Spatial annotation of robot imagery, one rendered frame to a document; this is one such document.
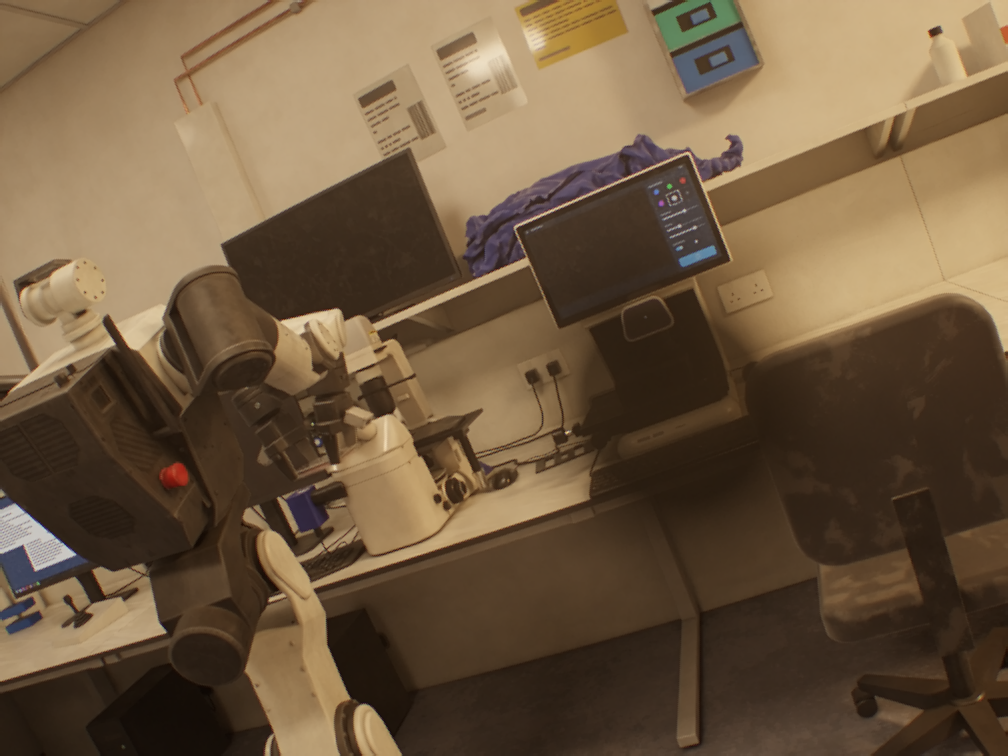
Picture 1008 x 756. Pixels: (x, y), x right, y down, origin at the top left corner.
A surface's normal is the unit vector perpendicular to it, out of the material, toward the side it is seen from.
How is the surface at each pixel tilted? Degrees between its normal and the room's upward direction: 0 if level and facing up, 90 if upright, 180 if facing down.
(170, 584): 63
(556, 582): 90
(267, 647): 80
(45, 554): 86
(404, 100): 90
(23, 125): 90
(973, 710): 8
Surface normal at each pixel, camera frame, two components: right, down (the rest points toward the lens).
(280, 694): -0.12, -0.01
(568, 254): -0.21, 0.26
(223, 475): 0.98, -0.14
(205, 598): -0.22, -0.29
